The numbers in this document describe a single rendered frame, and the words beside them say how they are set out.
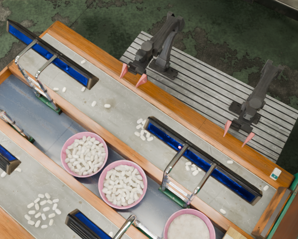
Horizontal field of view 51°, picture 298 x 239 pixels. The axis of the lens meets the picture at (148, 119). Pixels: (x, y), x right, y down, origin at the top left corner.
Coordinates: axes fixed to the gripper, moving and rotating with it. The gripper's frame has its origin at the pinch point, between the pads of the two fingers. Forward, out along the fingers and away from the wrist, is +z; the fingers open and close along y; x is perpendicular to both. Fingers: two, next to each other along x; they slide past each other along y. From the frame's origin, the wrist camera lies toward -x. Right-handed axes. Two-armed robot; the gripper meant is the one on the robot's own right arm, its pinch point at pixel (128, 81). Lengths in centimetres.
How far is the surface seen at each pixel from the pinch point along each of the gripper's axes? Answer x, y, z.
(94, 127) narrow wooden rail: 30.5, -11.5, 23.0
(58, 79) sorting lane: 33, -51, 8
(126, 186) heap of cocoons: 33, 24, 41
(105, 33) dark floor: 108, -88, -80
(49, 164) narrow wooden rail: 30, -20, 55
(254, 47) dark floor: 109, 41, -143
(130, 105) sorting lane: 33.3, -2.4, -1.3
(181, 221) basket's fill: 33, 59, 41
